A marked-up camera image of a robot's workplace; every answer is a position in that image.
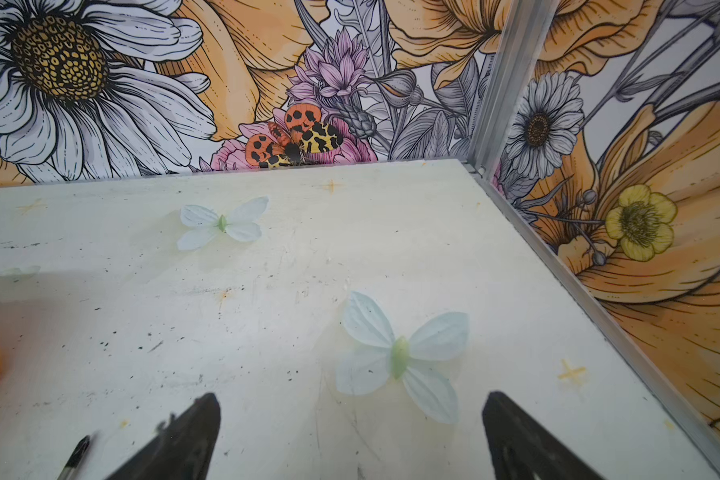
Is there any black orange handled screwdriver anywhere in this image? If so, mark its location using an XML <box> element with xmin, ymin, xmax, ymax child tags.
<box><xmin>57</xmin><ymin>435</ymin><xmax>92</xmax><ymax>480</ymax></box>

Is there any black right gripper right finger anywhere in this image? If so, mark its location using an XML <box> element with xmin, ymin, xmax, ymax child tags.
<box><xmin>482</xmin><ymin>391</ymin><xmax>602</xmax><ymax>480</ymax></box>

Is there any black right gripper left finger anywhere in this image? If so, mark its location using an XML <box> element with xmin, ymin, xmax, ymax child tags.
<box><xmin>108</xmin><ymin>392</ymin><xmax>221</xmax><ymax>480</ymax></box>

